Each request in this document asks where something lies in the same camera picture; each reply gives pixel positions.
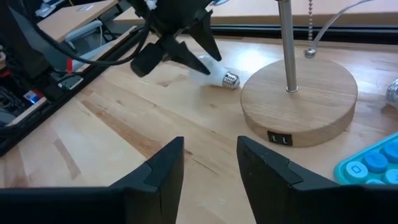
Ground white lamp cable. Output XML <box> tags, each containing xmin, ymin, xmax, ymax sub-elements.
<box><xmin>312</xmin><ymin>0</ymin><xmax>374</xmax><ymax>50</ymax></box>

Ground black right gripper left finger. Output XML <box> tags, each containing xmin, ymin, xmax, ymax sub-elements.
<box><xmin>0</xmin><ymin>136</ymin><xmax>185</xmax><ymax>224</ymax></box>

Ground teal calculator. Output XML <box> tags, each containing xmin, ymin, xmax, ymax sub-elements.
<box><xmin>333</xmin><ymin>131</ymin><xmax>398</xmax><ymax>186</ymax></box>

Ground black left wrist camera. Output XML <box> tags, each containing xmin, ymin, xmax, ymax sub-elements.
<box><xmin>130</xmin><ymin>42</ymin><xmax>164</xmax><ymax>78</ymax></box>

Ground metal lamp pull chain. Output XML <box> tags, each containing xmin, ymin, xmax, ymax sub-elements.
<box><xmin>303</xmin><ymin>0</ymin><xmax>317</xmax><ymax>59</ymax></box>

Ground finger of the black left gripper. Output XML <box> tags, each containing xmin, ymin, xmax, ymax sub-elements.
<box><xmin>188</xmin><ymin>9</ymin><xmax>223</xmax><ymax>62</ymax></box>
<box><xmin>159</xmin><ymin>35</ymin><xmax>211</xmax><ymax>76</ymax></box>

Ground short black table rail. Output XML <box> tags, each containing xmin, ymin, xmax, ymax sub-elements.
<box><xmin>0</xmin><ymin>26</ymin><xmax>150</xmax><ymax>156</ymax></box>

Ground white frosted lightbulb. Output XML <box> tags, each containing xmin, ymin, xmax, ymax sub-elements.
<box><xmin>188</xmin><ymin>55</ymin><xmax>241</xmax><ymax>90</ymax></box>

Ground light wood workbench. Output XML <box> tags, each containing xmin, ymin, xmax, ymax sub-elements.
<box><xmin>37</xmin><ymin>0</ymin><xmax>119</xmax><ymax>43</ymax></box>

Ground smooth tan tabletop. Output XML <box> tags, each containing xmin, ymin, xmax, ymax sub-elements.
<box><xmin>113</xmin><ymin>0</ymin><xmax>398</xmax><ymax>26</ymax></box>

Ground wooden base table lamp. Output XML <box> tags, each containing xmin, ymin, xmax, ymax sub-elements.
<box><xmin>240</xmin><ymin>0</ymin><xmax>359</xmax><ymax>148</ymax></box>

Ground white box blue light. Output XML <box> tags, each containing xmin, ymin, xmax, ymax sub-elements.
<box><xmin>23</xmin><ymin>89</ymin><xmax>44</xmax><ymax>105</ymax></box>

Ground long black table rail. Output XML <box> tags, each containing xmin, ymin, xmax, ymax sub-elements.
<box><xmin>210</xmin><ymin>24</ymin><xmax>398</xmax><ymax>45</ymax></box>

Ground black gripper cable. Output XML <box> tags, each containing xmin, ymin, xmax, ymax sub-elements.
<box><xmin>29</xmin><ymin>17</ymin><xmax>153</xmax><ymax>67</ymax></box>

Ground clear lightbulb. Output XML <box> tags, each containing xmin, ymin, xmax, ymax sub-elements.
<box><xmin>385</xmin><ymin>77</ymin><xmax>398</xmax><ymax>110</ymax></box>

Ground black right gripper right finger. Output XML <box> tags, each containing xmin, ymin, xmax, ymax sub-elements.
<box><xmin>236</xmin><ymin>135</ymin><xmax>398</xmax><ymax>224</ymax></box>

